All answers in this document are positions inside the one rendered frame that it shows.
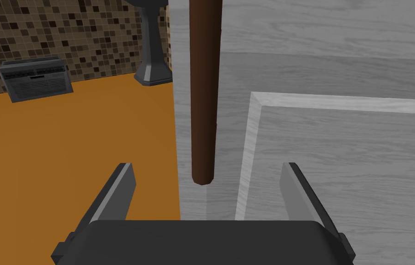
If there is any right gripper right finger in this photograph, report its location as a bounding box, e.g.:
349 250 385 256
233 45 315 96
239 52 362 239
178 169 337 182
279 161 341 238

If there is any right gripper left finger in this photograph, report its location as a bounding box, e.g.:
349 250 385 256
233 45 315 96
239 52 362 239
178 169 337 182
76 162 137 233

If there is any grey wooden door leaf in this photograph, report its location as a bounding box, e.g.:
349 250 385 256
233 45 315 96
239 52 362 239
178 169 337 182
168 0 415 265

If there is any grey air conditioner unit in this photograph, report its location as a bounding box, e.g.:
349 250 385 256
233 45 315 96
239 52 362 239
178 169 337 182
0 56 74 104

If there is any brown door handle bar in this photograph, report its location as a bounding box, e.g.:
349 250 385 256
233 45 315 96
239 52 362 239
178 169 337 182
188 0 223 186

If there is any grey pedestal sink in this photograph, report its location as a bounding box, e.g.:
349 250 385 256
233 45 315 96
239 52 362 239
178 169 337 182
123 0 173 87

